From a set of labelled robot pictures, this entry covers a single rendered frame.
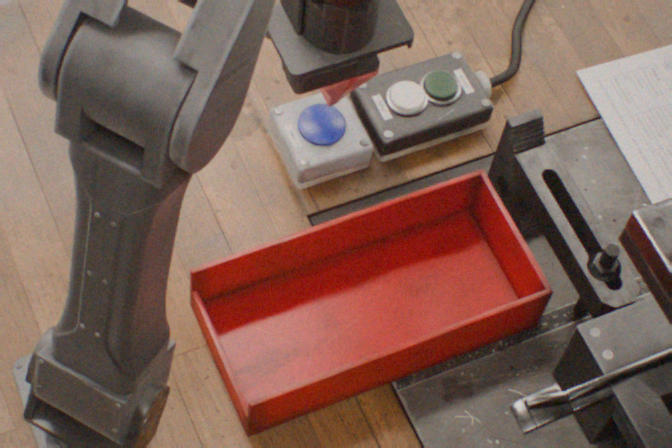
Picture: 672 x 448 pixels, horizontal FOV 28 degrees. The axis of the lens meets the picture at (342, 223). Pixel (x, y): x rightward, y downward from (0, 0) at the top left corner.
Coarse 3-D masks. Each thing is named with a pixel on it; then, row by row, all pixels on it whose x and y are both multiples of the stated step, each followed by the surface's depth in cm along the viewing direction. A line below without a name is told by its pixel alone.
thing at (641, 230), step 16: (656, 208) 85; (640, 224) 84; (656, 224) 84; (624, 240) 87; (640, 240) 85; (656, 240) 84; (640, 256) 85; (656, 256) 84; (640, 272) 86; (656, 272) 84; (656, 288) 85
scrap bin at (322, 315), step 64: (448, 192) 107; (256, 256) 102; (320, 256) 107; (384, 256) 108; (448, 256) 109; (512, 256) 106; (256, 320) 104; (320, 320) 105; (384, 320) 105; (448, 320) 106; (512, 320) 103; (256, 384) 102; (320, 384) 97; (384, 384) 103
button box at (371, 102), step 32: (512, 32) 121; (416, 64) 116; (448, 64) 116; (512, 64) 119; (352, 96) 115; (384, 96) 113; (480, 96) 114; (384, 128) 112; (416, 128) 112; (448, 128) 114; (480, 128) 116; (384, 160) 114
